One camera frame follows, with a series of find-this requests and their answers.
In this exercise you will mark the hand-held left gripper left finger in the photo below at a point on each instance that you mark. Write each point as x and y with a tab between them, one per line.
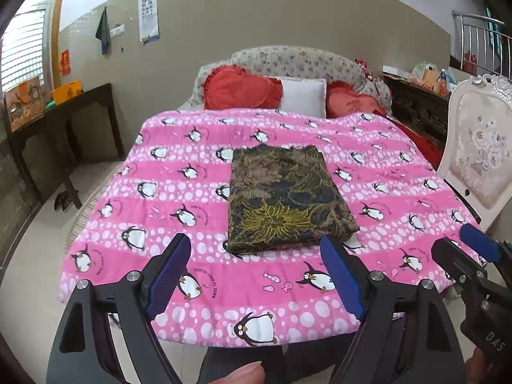
170	272

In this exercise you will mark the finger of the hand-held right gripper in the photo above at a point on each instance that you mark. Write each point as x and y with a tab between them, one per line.
456	260
478	242

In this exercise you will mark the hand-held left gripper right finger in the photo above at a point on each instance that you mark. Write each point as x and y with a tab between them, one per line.
342	276

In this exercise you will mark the dark floral patterned garment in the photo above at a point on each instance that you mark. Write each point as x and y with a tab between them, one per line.
286	196

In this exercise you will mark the person's left hand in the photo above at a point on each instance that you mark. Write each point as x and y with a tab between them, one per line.
244	374

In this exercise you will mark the pink penguin print blanket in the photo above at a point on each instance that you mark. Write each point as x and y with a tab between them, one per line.
160	192

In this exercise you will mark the white ornate upholstered chair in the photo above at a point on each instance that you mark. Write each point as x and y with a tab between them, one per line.
480	148

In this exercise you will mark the person's dark trousers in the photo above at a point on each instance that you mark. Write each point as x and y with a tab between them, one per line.
304	364

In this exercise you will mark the pair of dark shoes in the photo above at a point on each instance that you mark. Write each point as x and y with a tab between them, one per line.
66	202

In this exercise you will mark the dark carved wooden cabinet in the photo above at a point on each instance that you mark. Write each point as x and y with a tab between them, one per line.
420	108

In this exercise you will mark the plastic drink bottle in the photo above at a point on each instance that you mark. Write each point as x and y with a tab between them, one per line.
443	82

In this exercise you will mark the brown paper bag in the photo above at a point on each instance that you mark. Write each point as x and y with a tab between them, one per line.
430	80

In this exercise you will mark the red heart-shaped pillow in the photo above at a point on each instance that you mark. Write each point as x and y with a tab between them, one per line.
240	88
352	102

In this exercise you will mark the green plastic bag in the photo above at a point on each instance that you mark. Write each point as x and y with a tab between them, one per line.
420	70

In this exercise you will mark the white square pillow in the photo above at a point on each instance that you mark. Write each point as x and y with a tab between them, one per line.
302	96

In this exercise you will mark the flat white box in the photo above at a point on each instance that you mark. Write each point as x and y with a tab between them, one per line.
394	71

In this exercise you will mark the dark wooden side table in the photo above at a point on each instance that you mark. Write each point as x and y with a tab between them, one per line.
72	108

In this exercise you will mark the steel stair railing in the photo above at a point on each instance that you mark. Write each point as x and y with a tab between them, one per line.
474	36

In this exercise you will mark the orange plastic box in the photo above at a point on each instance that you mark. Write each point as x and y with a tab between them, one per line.
67	92

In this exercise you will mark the grey floral padded headboard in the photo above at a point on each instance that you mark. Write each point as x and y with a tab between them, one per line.
296	60

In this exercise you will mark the orange printed gift box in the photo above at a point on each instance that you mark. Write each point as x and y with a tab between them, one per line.
24	106

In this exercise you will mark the dark green hanging cloth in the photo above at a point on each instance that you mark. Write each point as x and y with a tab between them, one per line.
104	32

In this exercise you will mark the window with white blinds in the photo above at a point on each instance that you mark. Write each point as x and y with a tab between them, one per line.
22	52

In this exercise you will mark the red paper wall sticker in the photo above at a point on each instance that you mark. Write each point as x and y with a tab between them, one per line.
64	62

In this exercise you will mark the white wall socket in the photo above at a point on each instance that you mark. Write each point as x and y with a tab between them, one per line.
118	30

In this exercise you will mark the white wall calendar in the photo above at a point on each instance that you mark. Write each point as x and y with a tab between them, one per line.
148	16

